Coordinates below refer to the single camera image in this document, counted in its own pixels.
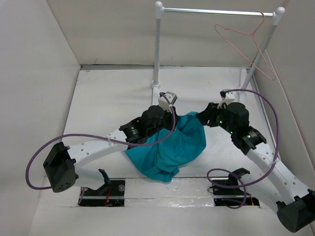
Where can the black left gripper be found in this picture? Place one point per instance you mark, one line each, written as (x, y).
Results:
(170, 116)

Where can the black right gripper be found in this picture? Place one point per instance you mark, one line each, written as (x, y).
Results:
(209, 113)

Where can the teal t shirt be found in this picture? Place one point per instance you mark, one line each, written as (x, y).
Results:
(161, 162)

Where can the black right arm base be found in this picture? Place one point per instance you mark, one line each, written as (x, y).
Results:
(232, 198)

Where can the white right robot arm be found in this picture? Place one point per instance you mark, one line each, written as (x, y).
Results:
(278, 187)

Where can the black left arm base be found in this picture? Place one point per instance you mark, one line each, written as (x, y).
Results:
(110, 194)

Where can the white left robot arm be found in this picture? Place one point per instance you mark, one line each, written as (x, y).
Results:
(65, 165)

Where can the white clothes rack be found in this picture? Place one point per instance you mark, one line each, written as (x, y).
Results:
(186, 37)

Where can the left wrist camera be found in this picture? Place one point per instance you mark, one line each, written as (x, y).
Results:
(167, 100)

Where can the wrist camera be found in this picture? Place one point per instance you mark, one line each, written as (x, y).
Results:
(226, 98)
(167, 100)

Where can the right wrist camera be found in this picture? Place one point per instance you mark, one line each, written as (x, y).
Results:
(226, 98)

